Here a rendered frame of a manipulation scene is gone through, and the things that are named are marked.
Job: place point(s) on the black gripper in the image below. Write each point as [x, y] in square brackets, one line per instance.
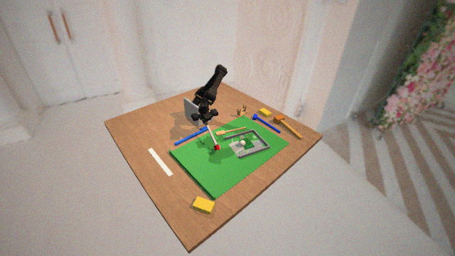
[196, 116]

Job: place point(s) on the yellow rectangular block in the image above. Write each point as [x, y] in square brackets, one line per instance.
[265, 112]
[204, 205]

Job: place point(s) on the green flat mat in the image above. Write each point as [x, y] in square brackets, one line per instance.
[220, 170]

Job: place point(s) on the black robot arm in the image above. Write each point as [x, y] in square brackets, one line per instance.
[209, 92]

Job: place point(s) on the white flat bar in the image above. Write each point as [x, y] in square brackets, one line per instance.
[161, 163]

